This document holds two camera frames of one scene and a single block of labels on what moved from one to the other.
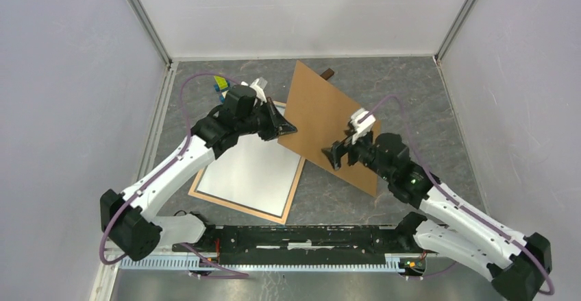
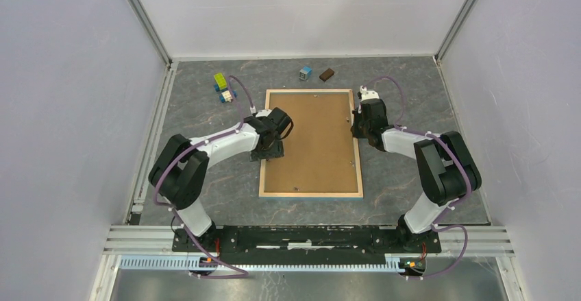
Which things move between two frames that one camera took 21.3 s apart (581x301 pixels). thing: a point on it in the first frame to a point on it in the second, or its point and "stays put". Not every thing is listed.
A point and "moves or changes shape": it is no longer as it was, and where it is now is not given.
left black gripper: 278,125 to 276,151
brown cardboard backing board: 321,114 moves or changes shape
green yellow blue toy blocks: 220,83 stays put
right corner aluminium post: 462,15 stays put
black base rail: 294,240 stays put
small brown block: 327,74 stays put
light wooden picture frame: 283,220 to 360,195
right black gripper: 334,152 to 356,116
